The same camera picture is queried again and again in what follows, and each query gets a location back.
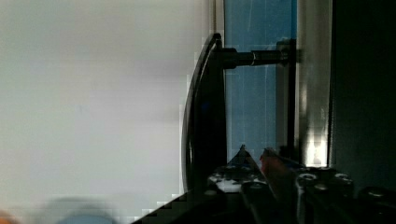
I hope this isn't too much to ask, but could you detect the silver black toaster oven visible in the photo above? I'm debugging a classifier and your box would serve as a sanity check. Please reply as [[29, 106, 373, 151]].
[[181, 0, 395, 189]]

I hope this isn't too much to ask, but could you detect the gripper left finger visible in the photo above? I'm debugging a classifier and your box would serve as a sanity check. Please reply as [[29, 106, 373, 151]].
[[207, 145, 266, 193]]

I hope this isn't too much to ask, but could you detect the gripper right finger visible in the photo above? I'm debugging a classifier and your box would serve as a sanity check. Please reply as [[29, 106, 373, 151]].
[[260, 148, 296, 203]]

